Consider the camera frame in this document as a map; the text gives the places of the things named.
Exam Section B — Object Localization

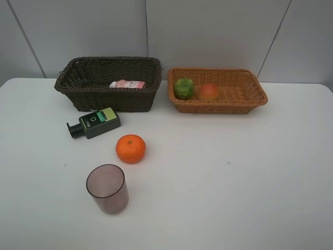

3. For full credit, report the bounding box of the translucent purple plastic cup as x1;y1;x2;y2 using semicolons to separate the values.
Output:
86;164;129;215

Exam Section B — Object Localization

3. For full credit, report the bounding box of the red yellow peach fruit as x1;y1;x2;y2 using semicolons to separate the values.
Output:
198;83;219;101

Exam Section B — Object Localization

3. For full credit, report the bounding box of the orange mandarin fruit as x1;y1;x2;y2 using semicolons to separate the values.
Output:
116;134;146;164

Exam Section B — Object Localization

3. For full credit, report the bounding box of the dark brown wicker basket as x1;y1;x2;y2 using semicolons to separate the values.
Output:
54;56;162;113

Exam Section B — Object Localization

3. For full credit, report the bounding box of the pink lotion bottle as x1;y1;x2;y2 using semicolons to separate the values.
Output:
109;80;146;89

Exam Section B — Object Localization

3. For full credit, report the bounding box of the dark green pump bottle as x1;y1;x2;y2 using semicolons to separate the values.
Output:
67;107;121;139

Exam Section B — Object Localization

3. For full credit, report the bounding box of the light orange wicker basket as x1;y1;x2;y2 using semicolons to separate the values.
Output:
168;67;268;114

